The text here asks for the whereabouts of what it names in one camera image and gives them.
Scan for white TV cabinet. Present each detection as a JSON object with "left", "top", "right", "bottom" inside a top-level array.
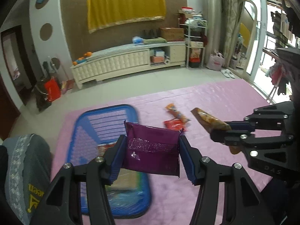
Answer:
[{"left": 71, "top": 42, "right": 186, "bottom": 89}]

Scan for pink shopping bag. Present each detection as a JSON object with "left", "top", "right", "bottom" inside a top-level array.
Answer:
[{"left": 206, "top": 52, "right": 225, "bottom": 71}]

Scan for long cracker pack green ends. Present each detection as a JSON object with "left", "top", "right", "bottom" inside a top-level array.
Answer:
[{"left": 106, "top": 169, "right": 139, "bottom": 191}]

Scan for green folded cloth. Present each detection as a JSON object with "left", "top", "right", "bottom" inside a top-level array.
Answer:
[{"left": 143, "top": 37, "right": 167, "bottom": 44}]

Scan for white standing air conditioner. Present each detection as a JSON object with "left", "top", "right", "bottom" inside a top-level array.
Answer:
[{"left": 203, "top": 0, "right": 221, "bottom": 64}]

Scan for blue plastic basket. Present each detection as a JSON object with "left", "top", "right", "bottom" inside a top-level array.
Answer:
[{"left": 66, "top": 104, "right": 152, "bottom": 219}]

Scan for white metal shelf rack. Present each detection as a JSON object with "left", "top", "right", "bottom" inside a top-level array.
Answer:
[{"left": 177, "top": 7, "right": 208, "bottom": 68}]

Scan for black bag on floor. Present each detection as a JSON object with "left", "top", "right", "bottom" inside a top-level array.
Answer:
[{"left": 34, "top": 77, "right": 52, "bottom": 112}]

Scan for red bag on floor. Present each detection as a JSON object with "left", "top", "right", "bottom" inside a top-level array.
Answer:
[{"left": 44, "top": 77, "right": 61, "bottom": 102}]

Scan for patterned curtain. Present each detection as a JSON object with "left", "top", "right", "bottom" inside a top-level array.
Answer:
[{"left": 222, "top": 0, "right": 241, "bottom": 68}]

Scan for purple snack packet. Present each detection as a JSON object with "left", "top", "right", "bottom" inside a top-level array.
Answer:
[{"left": 123, "top": 122, "right": 183, "bottom": 177}]

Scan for orange stick snack pack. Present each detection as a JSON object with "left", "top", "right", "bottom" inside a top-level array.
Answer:
[{"left": 165, "top": 103, "right": 190, "bottom": 123}]

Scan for orange chip packet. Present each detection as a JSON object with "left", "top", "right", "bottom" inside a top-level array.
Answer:
[{"left": 191, "top": 108, "right": 232, "bottom": 145}]

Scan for cardboard box on cabinet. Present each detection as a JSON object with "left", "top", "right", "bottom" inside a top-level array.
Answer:
[{"left": 160, "top": 27, "right": 185, "bottom": 42}]

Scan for oranges on blue plate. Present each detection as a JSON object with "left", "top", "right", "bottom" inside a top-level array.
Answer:
[{"left": 72, "top": 51, "right": 93, "bottom": 66}]

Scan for blue tissue pack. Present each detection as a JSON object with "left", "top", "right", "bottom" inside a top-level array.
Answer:
[{"left": 132, "top": 37, "right": 144, "bottom": 45}]

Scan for round wall decoration lower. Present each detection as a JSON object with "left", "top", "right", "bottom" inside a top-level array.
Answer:
[{"left": 40, "top": 23, "right": 53, "bottom": 41}]

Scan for red long snack packet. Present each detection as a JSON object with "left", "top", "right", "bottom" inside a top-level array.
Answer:
[{"left": 97, "top": 142, "right": 116, "bottom": 156}]

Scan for broom and dustpan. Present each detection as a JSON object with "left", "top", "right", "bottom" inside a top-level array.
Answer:
[{"left": 48, "top": 56, "right": 75, "bottom": 95}]

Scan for white slippers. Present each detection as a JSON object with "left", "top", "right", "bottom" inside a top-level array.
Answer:
[{"left": 221, "top": 69, "right": 235, "bottom": 79}]

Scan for yellow cloth covered television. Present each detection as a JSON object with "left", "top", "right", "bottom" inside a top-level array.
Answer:
[{"left": 87, "top": 0, "right": 166, "bottom": 34}]

